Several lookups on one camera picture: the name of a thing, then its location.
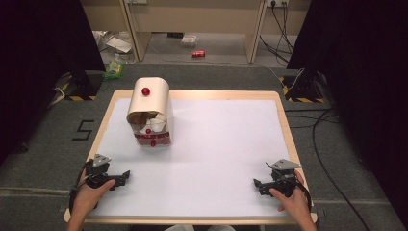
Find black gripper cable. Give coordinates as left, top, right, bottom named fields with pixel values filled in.
left=68, top=159, right=94, bottom=215
left=296, top=180, right=314, bottom=214

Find green packet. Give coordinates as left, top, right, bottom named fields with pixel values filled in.
left=102, top=61, right=125, bottom=81

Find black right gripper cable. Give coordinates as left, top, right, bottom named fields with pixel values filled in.
left=296, top=180, right=314, bottom=214

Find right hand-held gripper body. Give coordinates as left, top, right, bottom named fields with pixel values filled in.
left=269, top=158, right=303, bottom=197

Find cream cabinet with red knobs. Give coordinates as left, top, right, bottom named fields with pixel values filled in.
left=126, top=76, right=174, bottom=148

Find clear plastic bag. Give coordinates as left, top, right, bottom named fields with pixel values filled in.
left=180, top=34, right=200, bottom=49

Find beige wooden desk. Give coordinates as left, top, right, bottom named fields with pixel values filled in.
left=80, top=0, right=313, bottom=64

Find white wall socket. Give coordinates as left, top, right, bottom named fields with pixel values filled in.
left=266, top=0, right=290, bottom=9

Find thin white floor cable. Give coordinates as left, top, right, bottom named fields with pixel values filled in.
left=149, top=41, right=304, bottom=85

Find white table mat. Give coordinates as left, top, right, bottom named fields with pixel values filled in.
left=89, top=97, right=293, bottom=219

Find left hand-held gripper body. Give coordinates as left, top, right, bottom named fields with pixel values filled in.
left=85, top=153, right=114, bottom=190

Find long black floor cable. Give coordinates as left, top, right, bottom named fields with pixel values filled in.
left=284, top=107, right=373, bottom=231

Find black stand base striped tape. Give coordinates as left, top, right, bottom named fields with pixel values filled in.
left=52, top=70, right=104, bottom=102
left=278, top=74, right=326, bottom=104

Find person's left hand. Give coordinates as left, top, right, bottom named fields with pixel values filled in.
left=72, top=168, right=116, bottom=216

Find black curtain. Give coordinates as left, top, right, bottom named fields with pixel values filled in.
left=286, top=0, right=408, bottom=222
left=0, top=0, right=107, bottom=166

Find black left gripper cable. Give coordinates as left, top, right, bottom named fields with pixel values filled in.
left=68, top=159, right=94, bottom=215

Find brown round item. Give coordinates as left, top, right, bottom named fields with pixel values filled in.
left=129, top=112, right=150, bottom=127

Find wooden table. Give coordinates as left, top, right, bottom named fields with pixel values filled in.
left=64, top=89, right=319, bottom=225

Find black socket cables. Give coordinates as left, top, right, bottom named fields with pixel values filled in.
left=258, top=2, right=294, bottom=64

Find crumpled white paper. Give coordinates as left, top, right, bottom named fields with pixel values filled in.
left=91, top=30, right=133, bottom=55

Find person's right hand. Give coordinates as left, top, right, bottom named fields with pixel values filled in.
left=268, top=169, right=312, bottom=222

